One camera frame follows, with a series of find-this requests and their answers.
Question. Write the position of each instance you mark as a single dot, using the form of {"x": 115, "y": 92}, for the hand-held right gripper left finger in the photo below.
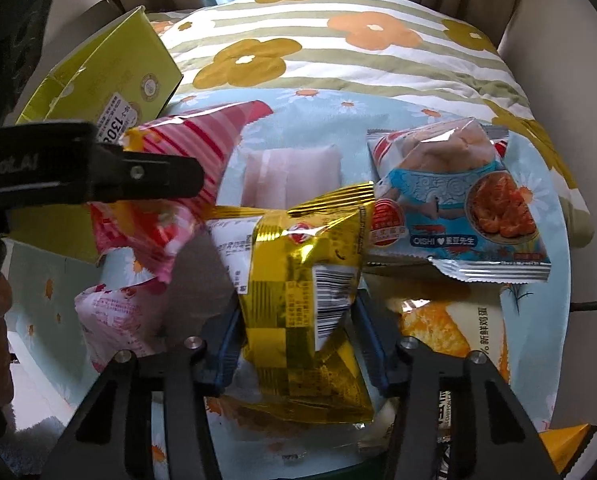
{"x": 223, "y": 360}

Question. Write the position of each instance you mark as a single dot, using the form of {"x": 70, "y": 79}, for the pink striped snack packet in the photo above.
{"x": 198, "y": 130}

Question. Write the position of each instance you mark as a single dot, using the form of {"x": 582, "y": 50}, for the orange and white bread packet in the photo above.
{"x": 443, "y": 325}

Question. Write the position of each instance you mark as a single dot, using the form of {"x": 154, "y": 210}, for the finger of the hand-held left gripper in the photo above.
{"x": 143, "y": 175}

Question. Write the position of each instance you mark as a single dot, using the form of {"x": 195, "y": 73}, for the gold foil snack packet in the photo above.
{"x": 298, "y": 270}

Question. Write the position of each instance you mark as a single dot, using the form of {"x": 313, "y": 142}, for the clear bread packet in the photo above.
{"x": 238, "y": 412}

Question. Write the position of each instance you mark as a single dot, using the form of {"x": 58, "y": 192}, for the yellow packet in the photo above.
{"x": 563, "y": 447}

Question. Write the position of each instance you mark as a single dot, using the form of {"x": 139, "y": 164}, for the floral striped quilt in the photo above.
{"x": 328, "y": 60}

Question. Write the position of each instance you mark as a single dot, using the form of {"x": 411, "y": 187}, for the white printed packet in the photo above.
{"x": 231, "y": 260}

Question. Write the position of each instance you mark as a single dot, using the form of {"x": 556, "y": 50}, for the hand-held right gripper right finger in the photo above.
{"x": 378, "y": 360}

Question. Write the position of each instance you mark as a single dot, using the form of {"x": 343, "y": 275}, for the blue and red snack packet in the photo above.
{"x": 453, "y": 200}

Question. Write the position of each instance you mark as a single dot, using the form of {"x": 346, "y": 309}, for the blue daisy-print cloth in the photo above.
{"x": 323, "y": 110}

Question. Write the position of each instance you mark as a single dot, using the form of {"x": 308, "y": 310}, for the yellow-green cardboard box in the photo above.
{"x": 128, "y": 60}

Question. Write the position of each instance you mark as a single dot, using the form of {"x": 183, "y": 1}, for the pink and white packet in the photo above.
{"x": 108, "y": 320}

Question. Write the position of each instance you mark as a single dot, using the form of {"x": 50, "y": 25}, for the pale pink pouch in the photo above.
{"x": 288, "y": 175}

